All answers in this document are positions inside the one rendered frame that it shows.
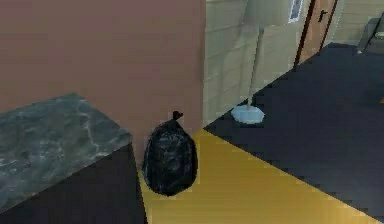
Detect grey armchair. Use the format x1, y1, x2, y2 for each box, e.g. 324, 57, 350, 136
356, 12, 384, 55

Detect framed wall picture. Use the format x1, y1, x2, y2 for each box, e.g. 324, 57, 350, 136
287, 0, 304, 24

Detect brown room door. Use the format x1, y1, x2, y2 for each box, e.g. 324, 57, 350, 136
293, 0, 339, 69

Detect black rubbish bag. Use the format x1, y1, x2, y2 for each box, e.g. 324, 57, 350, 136
141, 110, 199, 197

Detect white floor lamp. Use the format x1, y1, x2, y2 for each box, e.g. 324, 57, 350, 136
230, 0, 293, 125

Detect dark cabinet with marble top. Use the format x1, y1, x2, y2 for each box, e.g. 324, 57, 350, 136
0, 92, 148, 224

